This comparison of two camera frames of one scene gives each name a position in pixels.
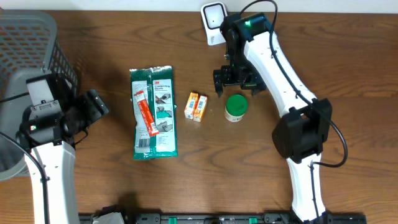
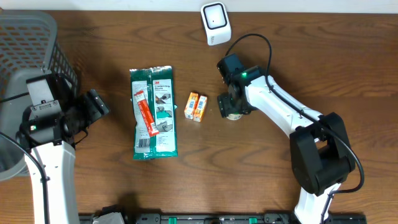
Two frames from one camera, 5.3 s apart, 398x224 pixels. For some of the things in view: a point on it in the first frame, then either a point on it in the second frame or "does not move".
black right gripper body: (243, 73) -> (227, 103)
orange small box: (189, 111) does not move
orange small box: (200, 109) does not move
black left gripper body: (89, 109) does not move
